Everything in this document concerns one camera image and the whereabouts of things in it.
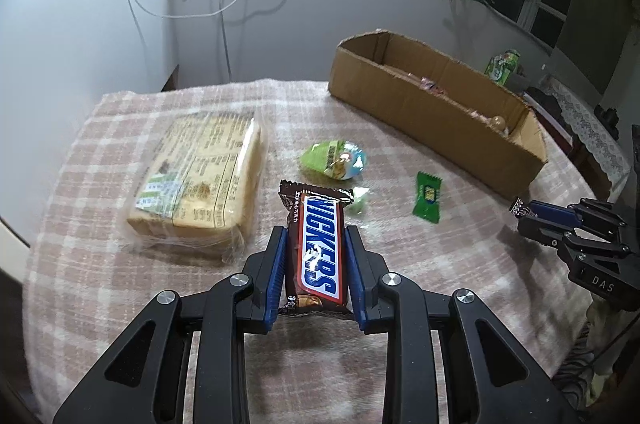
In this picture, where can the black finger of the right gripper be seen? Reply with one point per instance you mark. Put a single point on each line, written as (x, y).
(566, 241)

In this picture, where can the green egg-shaped snack pack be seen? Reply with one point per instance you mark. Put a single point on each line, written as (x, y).
(336, 159)

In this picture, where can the pink plaid tablecloth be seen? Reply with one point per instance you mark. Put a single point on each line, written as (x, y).
(84, 282)

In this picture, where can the brown ball candy pink wrapper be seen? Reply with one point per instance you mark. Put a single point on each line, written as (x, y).
(496, 123)

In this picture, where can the small pale green candy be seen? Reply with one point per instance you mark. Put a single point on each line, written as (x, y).
(358, 205)

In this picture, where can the green drink carton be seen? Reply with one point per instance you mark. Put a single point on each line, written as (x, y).
(501, 66)

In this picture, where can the bread loaf package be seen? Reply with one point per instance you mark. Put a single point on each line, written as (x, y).
(198, 190)

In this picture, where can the large Snickers bar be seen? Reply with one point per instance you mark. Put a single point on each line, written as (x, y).
(315, 261)

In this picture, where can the brown cardboard box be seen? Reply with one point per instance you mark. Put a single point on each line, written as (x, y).
(369, 72)

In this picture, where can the white lace cloth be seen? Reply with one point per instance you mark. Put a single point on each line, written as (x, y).
(588, 129)

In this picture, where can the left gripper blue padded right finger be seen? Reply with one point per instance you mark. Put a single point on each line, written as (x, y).
(372, 311)

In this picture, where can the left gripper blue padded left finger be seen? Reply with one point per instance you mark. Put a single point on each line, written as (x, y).
(268, 271)

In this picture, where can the red dates clear bag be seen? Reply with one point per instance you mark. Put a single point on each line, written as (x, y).
(427, 84)

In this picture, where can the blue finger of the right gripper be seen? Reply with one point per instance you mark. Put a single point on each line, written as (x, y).
(586, 214)

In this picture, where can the small Snickers bar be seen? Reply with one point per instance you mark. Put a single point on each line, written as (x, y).
(519, 208)

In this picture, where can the green square candy packet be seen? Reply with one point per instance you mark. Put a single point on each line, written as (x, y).
(427, 197)

